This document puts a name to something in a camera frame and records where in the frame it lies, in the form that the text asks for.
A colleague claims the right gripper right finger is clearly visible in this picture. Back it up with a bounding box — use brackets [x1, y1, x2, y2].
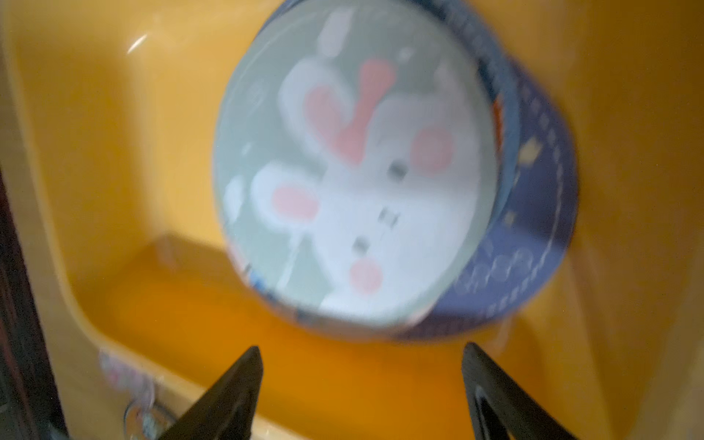
[462, 343, 575, 439]

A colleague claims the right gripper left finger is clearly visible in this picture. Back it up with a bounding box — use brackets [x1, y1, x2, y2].
[161, 346, 263, 440]

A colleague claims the white wave round coaster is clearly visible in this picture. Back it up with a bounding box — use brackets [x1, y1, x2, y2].
[123, 401, 176, 440]

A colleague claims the green bunny round coaster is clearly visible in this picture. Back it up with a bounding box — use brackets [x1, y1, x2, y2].
[211, 0, 502, 328]

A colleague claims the yellow plastic storage box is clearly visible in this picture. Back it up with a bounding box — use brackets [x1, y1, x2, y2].
[1, 1, 703, 439]

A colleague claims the blue cartoon round coaster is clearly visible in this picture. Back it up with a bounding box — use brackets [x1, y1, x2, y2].
[241, 0, 521, 339]

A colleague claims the purple bunny round coaster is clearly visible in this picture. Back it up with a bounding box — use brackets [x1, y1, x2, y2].
[399, 62, 579, 340]

